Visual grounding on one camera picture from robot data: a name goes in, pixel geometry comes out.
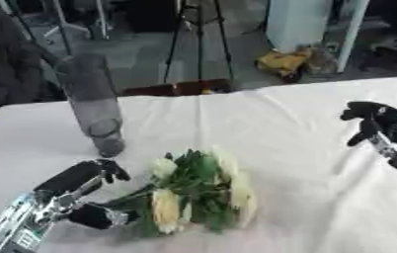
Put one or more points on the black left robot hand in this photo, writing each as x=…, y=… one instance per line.
x=75, y=176

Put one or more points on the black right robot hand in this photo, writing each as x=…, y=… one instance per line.
x=389, y=120

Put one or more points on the white rose bouquet green leaves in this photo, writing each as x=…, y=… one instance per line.
x=199, y=184

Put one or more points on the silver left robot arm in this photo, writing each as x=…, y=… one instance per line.
x=17, y=224

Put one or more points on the tall grey glass vase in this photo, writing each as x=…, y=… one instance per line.
x=92, y=105

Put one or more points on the yellow bag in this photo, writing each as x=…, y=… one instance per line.
x=282, y=62

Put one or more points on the white cabinet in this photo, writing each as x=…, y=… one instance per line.
x=305, y=26

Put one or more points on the dark brown box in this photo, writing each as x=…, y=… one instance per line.
x=173, y=88

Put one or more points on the person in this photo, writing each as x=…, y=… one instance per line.
x=3, y=56

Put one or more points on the metal chair legs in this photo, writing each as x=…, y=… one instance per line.
x=64, y=23

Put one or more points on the black tripod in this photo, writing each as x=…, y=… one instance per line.
x=199, y=39

